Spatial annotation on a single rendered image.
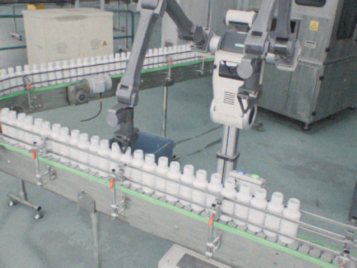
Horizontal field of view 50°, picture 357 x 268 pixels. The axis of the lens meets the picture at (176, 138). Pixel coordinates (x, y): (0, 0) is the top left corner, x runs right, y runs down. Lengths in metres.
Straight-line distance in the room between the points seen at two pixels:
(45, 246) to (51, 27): 3.29
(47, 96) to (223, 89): 1.53
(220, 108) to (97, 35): 4.06
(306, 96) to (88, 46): 3.08
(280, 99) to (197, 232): 3.90
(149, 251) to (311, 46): 3.21
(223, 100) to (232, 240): 0.77
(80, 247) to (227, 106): 1.56
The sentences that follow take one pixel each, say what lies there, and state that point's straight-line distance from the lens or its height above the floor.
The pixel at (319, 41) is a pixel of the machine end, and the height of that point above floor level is 1.13.
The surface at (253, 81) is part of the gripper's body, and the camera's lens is 1.44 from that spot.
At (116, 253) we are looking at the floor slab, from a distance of 2.87.
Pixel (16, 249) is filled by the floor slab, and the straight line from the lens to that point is 3.03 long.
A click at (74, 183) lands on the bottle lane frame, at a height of 0.93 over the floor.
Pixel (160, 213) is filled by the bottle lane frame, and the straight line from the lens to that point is 1.62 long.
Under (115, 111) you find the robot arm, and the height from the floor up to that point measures 1.36.
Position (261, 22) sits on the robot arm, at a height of 1.72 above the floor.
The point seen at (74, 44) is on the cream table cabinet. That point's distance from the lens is 5.70.
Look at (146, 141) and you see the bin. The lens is 2.36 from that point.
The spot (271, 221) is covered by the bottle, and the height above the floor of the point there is 1.07.
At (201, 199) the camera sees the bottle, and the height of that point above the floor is 1.06.
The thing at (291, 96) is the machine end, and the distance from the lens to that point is 5.21.
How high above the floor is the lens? 1.89
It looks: 25 degrees down
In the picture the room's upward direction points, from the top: 3 degrees clockwise
